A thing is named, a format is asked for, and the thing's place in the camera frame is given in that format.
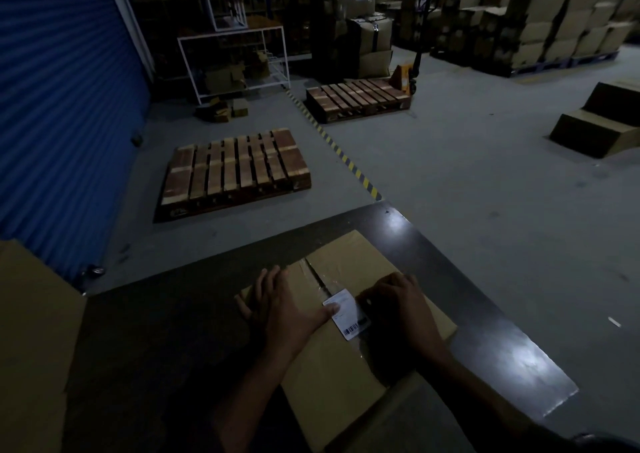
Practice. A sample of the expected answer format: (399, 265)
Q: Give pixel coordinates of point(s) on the person's right hand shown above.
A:
(400, 312)

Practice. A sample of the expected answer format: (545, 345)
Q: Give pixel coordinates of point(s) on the person's left hand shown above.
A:
(285, 317)

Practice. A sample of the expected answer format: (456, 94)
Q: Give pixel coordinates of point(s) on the person's left thumb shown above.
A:
(332, 310)

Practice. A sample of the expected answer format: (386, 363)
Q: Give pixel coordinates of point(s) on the person's right fingers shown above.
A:
(369, 300)

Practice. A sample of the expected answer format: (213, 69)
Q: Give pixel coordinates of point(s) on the white barcode label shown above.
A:
(350, 320)

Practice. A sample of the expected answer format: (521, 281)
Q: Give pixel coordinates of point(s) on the brown taped cardboard box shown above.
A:
(330, 382)

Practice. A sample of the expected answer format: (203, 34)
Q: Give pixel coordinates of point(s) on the person's right forearm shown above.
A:
(480, 397)

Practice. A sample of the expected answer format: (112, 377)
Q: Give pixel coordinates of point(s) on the person's left forearm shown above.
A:
(250, 402)

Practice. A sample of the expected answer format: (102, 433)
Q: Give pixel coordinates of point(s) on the yellow black floor tape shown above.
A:
(337, 150)

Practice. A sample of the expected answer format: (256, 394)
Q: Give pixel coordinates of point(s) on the large wooden pallet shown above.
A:
(232, 170)

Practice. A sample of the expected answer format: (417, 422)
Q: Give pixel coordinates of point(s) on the small wooden pallet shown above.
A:
(357, 96)

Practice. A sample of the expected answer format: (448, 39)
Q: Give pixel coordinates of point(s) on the orange pallet jack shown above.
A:
(404, 75)

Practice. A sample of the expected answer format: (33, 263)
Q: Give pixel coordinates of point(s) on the small cardboard boxes pile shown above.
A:
(222, 107)

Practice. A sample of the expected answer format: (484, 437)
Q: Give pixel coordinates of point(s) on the low brown cardboard box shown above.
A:
(592, 132)

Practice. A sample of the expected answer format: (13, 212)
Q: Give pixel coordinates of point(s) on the flat brown cardboard sheet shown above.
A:
(30, 347)

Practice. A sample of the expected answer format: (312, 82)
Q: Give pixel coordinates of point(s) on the blue plastic pallet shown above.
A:
(565, 62)

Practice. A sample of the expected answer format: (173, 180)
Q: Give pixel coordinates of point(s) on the dark brown cardboard box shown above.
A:
(615, 98)

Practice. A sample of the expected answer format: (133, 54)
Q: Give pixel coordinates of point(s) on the stacks of brown cardboard boxes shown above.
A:
(535, 12)

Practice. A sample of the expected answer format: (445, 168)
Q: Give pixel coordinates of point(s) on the blue roller shutter door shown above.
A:
(65, 107)

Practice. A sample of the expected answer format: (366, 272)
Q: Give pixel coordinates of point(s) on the white metal frame rack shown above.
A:
(235, 30)

